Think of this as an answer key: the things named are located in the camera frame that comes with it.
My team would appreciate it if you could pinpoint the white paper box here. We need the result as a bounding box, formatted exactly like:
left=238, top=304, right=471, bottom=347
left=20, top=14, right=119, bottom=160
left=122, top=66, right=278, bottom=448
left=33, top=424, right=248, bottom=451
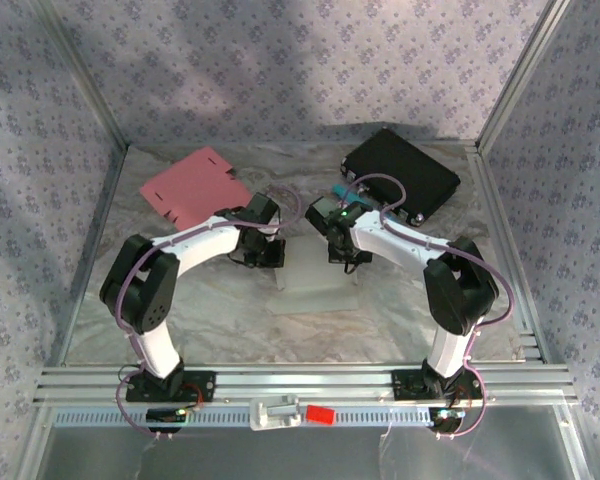
left=267, top=237, right=362, bottom=316

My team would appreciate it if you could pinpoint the pink paper box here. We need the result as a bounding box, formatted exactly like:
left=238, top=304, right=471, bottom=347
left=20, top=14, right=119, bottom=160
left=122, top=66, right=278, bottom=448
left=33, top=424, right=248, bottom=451
left=138, top=146, right=254, bottom=232

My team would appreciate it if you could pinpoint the teal plastic cylinder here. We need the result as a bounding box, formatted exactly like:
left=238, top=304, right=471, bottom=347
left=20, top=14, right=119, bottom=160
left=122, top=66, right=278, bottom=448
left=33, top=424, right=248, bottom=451
left=331, top=183, right=401, bottom=225

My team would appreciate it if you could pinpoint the black hard case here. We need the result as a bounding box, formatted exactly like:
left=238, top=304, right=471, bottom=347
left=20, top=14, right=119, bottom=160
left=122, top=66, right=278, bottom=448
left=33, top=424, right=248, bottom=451
left=340, top=127, right=462, bottom=229

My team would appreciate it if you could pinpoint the red plastic block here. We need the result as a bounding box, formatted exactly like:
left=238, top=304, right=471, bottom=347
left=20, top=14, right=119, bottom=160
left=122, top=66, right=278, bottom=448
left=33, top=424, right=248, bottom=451
left=304, top=405, right=337, bottom=427

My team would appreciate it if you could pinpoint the black electronics module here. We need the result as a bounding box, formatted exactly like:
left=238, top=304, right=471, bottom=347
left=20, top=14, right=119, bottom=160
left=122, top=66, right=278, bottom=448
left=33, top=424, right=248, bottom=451
left=146, top=407, right=189, bottom=434

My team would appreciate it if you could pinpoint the grey metal sheet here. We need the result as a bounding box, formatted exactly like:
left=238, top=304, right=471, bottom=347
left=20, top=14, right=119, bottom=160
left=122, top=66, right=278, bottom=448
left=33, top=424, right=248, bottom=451
left=39, top=424, right=581, bottom=480

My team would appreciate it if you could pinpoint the round black electronics board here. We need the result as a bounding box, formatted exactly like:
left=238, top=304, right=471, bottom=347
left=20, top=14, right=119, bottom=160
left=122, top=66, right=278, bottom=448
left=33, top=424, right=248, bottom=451
left=427, top=405, right=466, bottom=435

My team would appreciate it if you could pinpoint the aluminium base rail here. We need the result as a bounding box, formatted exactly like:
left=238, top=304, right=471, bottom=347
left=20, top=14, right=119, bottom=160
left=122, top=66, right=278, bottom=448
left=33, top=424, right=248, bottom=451
left=32, top=363, right=579, bottom=405

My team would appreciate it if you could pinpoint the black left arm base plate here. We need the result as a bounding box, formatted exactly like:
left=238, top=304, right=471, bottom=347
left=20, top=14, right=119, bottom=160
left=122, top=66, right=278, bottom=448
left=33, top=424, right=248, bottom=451
left=125, top=369, right=217, bottom=404

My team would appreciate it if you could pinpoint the white plastic bracket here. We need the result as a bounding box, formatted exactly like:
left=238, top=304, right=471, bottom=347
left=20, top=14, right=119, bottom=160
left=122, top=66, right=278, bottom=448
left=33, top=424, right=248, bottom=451
left=248, top=394, right=302, bottom=432

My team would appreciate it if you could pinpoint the aluminium side rail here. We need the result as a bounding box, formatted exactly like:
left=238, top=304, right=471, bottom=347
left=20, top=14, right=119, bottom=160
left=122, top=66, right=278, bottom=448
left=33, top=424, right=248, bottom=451
left=47, top=144, right=131, bottom=371
left=467, top=144, right=551, bottom=364

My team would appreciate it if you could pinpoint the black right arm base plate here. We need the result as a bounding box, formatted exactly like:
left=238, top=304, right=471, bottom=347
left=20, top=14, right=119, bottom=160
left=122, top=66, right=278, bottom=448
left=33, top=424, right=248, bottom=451
left=390, top=368, right=484, bottom=401

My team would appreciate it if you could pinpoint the slotted grey cable duct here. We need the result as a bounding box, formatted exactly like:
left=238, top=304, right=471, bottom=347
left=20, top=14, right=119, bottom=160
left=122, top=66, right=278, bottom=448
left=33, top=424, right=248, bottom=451
left=54, top=404, right=431, bottom=426

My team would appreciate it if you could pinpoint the aluminium frame post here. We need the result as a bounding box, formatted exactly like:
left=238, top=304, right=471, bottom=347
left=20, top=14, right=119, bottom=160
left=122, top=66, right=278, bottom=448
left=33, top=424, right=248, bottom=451
left=29, top=0, right=132, bottom=150
left=473, top=0, right=574, bottom=154

